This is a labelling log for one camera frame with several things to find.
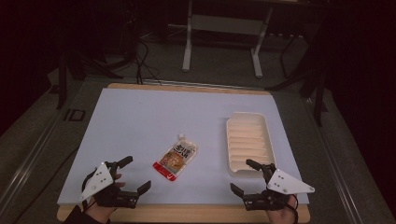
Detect metal floor rail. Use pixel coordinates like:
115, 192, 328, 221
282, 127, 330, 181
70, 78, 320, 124
0, 106, 71, 216
303, 97, 366, 224

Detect person's dark left sleeve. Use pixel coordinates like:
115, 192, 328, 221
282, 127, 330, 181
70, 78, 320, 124
63, 204, 110, 224

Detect white ribbed plastic tray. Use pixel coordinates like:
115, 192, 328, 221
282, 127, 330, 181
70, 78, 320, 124
225, 111, 277, 178

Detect thin black floor cable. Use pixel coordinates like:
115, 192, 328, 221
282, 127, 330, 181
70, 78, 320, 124
12, 147, 79, 224

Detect black floor bracket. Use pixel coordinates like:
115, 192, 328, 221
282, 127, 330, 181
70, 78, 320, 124
63, 108, 87, 122

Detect sauce pouch with red base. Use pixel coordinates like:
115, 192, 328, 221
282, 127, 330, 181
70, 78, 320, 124
152, 133, 199, 182

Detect white table sheet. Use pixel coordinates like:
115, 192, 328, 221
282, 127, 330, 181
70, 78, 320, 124
57, 88, 310, 206

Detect person's left hand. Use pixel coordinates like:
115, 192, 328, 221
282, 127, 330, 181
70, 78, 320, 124
83, 173, 126, 223

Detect white metal stand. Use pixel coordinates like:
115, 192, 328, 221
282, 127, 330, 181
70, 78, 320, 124
181, 0, 274, 79

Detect person's right hand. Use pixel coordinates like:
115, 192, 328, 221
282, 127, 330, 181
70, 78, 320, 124
265, 194, 299, 224

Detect black tripod stand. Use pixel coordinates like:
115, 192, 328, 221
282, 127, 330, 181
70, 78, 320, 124
266, 27, 330, 127
55, 46, 125, 110

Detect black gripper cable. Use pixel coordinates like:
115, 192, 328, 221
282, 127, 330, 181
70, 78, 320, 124
288, 193, 300, 224
80, 167, 98, 213

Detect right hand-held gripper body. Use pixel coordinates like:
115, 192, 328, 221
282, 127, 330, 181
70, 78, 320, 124
242, 163, 316, 212

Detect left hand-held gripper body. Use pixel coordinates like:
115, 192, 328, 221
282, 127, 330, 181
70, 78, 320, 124
79, 161, 139, 209

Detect black floor cables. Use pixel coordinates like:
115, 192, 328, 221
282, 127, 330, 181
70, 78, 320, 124
134, 39, 163, 86

